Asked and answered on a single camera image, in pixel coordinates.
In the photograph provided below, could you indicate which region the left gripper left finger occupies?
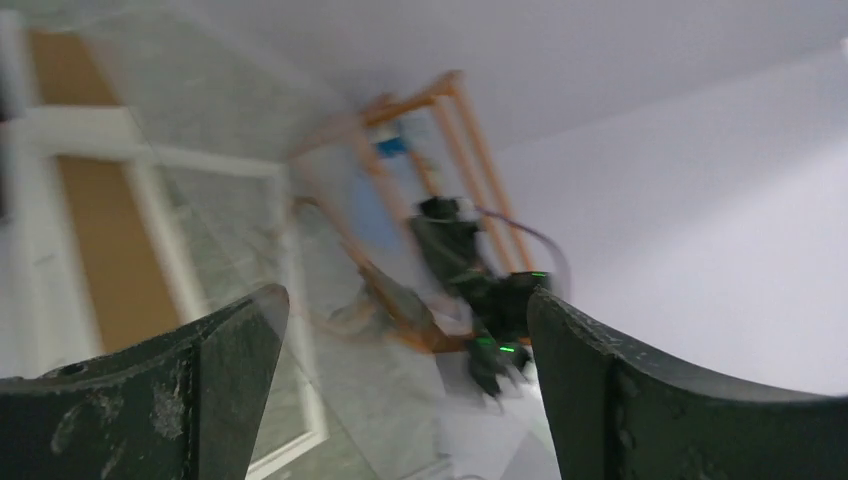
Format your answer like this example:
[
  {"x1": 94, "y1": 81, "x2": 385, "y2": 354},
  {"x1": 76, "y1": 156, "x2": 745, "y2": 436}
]
[{"x1": 1, "y1": 283, "x2": 290, "y2": 479}]

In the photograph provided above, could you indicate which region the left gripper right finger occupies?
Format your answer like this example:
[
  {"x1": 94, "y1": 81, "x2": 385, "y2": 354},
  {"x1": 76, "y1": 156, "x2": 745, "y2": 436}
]
[{"x1": 527, "y1": 290, "x2": 847, "y2": 480}]

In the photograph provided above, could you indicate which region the white picture frame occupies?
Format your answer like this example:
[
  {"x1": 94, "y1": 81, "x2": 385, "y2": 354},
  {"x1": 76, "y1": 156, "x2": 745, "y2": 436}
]
[{"x1": 2, "y1": 107, "x2": 328, "y2": 479}]

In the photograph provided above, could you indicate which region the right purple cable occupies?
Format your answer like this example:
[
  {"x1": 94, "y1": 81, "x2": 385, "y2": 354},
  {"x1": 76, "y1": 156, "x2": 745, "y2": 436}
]
[{"x1": 474, "y1": 205, "x2": 574, "y2": 299}]

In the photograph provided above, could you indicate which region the brown backing board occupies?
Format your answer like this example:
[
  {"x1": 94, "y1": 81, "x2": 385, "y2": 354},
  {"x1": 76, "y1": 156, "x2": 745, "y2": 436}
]
[{"x1": 27, "y1": 30, "x2": 180, "y2": 353}]

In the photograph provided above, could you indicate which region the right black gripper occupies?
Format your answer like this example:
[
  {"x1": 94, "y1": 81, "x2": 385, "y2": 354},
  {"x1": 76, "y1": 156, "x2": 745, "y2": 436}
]
[{"x1": 408, "y1": 196, "x2": 552, "y2": 399}]

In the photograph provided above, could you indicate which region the orange wooden shelf rack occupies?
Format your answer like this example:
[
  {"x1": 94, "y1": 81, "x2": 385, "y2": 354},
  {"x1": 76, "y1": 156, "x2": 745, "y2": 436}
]
[{"x1": 288, "y1": 70, "x2": 542, "y2": 360}]

